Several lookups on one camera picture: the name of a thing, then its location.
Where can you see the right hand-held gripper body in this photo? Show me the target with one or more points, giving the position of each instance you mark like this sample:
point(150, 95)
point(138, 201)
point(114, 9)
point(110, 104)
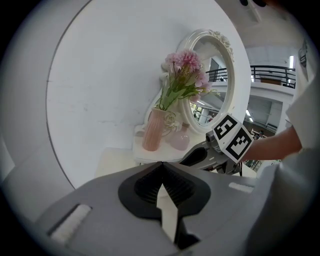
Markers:
point(232, 140)

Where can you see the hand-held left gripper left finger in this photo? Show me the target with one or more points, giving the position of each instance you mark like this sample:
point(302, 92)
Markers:
point(105, 217)

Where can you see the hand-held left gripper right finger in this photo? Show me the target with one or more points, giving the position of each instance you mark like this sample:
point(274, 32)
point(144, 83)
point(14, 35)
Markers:
point(220, 207)

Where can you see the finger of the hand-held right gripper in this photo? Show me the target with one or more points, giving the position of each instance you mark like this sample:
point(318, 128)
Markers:
point(197, 153)
point(212, 165)

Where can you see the person's right forearm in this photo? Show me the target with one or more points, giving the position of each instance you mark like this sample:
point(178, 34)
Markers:
point(275, 145)

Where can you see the white vanity dressing table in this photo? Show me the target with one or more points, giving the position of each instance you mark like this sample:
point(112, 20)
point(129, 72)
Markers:
point(160, 155)

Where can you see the round pink glass bottle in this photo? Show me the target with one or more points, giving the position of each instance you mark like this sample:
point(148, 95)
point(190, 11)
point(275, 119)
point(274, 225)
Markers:
point(180, 142)

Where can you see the pink ribbed vase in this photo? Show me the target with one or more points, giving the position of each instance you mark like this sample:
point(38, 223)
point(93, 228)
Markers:
point(153, 132)

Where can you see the oval white-framed mirror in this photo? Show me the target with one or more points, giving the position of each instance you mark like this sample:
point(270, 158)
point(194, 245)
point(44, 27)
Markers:
point(231, 85)

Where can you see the person's white shirt torso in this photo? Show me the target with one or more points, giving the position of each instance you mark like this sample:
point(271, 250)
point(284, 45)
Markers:
point(295, 200)

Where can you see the black balcony railing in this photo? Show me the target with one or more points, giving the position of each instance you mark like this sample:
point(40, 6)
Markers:
point(272, 72)

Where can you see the pink artificial flower bunch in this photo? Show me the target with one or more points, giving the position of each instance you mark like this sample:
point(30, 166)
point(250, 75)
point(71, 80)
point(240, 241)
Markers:
point(183, 75)

